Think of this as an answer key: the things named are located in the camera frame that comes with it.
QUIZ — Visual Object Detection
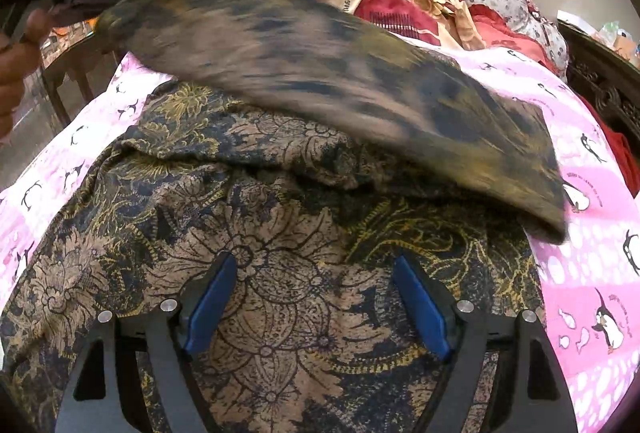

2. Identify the brown wooden table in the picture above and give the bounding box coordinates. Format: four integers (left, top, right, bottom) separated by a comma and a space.
39, 27, 123, 126

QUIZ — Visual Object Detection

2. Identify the carved dark wooden headboard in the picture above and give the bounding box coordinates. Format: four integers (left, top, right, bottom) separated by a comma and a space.
556, 20, 640, 151

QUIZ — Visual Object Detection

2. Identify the person's left hand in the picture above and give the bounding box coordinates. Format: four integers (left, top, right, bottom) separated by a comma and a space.
0, 7, 53, 140

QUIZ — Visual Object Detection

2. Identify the brown black batik garment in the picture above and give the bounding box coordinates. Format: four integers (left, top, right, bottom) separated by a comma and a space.
0, 0, 568, 433

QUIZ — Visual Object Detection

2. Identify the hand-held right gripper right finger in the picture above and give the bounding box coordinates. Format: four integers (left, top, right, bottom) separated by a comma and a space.
392, 255, 578, 433

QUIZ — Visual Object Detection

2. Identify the pink penguin print bedsheet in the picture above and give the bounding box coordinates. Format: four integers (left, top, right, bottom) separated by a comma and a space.
0, 44, 640, 433

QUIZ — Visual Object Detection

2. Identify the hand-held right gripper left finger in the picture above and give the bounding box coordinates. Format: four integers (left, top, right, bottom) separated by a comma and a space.
55, 253, 238, 433

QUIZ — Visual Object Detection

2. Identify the red cloth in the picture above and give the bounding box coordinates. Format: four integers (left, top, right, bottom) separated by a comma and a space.
590, 98, 640, 200

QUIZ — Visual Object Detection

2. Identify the red cream floral blanket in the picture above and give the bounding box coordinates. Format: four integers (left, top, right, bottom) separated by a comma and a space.
272, 0, 556, 69

